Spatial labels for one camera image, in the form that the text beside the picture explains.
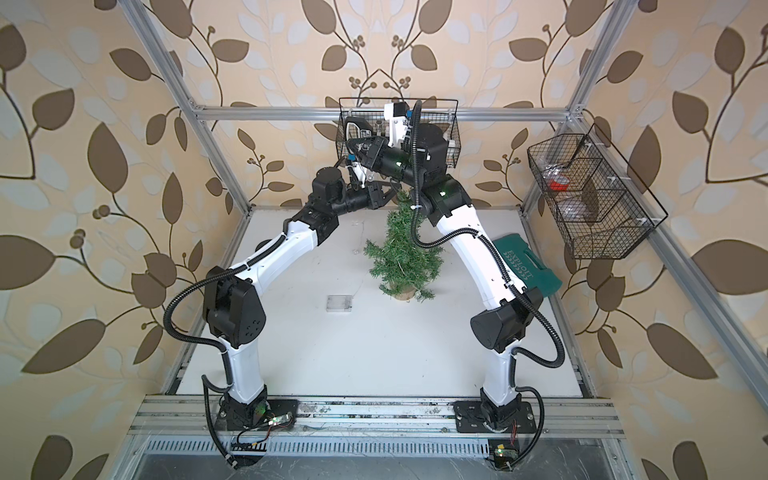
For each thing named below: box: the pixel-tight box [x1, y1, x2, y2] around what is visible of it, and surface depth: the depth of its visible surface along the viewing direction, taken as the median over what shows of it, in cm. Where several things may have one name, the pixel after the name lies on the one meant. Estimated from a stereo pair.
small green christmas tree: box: [364, 190, 444, 302], surface depth 77 cm
